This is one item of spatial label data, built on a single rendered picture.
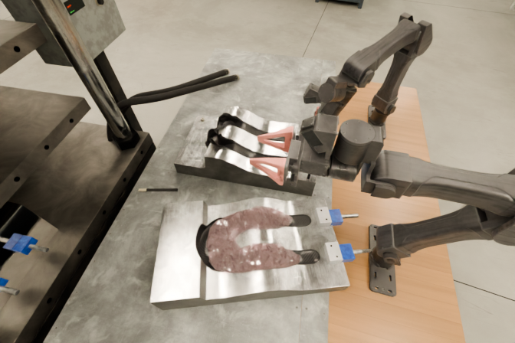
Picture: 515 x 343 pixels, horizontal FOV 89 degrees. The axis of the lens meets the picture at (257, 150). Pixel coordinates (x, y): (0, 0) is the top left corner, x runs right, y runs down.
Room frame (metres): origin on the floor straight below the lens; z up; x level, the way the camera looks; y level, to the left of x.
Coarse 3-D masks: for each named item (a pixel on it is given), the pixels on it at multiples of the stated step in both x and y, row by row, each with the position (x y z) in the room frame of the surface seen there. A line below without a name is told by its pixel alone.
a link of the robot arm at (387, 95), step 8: (416, 40) 0.78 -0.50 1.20; (408, 48) 0.79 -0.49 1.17; (400, 56) 0.80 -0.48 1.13; (408, 56) 0.78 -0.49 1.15; (416, 56) 0.80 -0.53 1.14; (392, 64) 0.82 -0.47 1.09; (400, 64) 0.79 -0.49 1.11; (408, 64) 0.79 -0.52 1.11; (392, 72) 0.80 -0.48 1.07; (400, 72) 0.79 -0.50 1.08; (384, 80) 0.82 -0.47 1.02; (392, 80) 0.79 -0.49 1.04; (400, 80) 0.80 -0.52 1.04; (384, 88) 0.81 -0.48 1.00; (392, 88) 0.79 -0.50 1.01; (376, 96) 0.82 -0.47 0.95; (384, 96) 0.80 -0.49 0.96; (392, 96) 0.79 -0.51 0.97; (376, 104) 0.81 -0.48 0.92; (384, 104) 0.78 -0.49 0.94; (384, 112) 0.77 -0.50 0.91
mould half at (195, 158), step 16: (224, 112) 0.75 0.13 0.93; (240, 112) 0.75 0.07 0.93; (192, 128) 0.73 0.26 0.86; (208, 128) 0.73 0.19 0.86; (224, 128) 0.66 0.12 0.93; (272, 128) 0.71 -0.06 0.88; (192, 144) 0.65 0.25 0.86; (240, 144) 0.60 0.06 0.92; (256, 144) 0.62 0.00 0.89; (176, 160) 0.57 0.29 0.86; (192, 160) 0.57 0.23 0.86; (208, 160) 0.53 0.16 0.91; (224, 160) 0.52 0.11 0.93; (240, 160) 0.53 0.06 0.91; (208, 176) 0.53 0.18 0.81; (224, 176) 0.52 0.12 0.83; (240, 176) 0.51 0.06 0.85; (256, 176) 0.50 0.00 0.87; (288, 176) 0.48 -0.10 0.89; (304, 176) 0.48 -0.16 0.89; (304, 192) 0.46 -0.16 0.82
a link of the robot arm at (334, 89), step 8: (368, 72) 0.64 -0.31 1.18; (328, 80) 0.62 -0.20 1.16; (336, 80) 0.61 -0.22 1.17; (344, 80) 0.63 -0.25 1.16; (352, 80) 0.65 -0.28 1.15; (360, 80) 0.63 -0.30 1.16; (368, 80) 0.63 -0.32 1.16; (320, 88) 0.63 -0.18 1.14; (328, 88) 0.61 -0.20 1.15; (336, 88) 0.60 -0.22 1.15; (344, 88) 0.62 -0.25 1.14; (320, 96) 0.61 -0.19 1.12; (328, 96) 0.59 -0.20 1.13; (336, 96) 0.59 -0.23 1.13; (344, 96) 0.61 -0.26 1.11
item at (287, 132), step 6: (276, 132) 0.37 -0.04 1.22; (282, 132) 0.37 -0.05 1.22; (288, 132) 0.36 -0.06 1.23; (258, 138) 0.37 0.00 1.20; (264, 138) 0.37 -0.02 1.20; (270, 138) 0.37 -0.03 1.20; (288, 138) 0.36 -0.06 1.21; (294, 138) 0.36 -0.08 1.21; (270, 144) 0.37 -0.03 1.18; (276, 144) 0.37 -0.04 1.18; (282, 144) 0.37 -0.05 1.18; (288, 144) 0.36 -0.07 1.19; (282, 150) 0.36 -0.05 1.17; (288, 150) 0.36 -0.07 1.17; (288, 168) 0.31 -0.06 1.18
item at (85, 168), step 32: (96, 128) 0.80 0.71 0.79; (64, 160) 0.63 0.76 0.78; (96, 160) 0.63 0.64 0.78; (128, 160) 0.63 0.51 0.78; (32, 192) 0.48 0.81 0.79; (64, 192) 0.48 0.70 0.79; (96, 192) 0.48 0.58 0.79; (64, 224) 0.36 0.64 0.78; (96, 224) 0.37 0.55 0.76; (64, 256) 0.26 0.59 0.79; (32, 288) 0.17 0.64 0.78; (0, 320) 0.09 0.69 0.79; (32, 320) 0.09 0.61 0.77
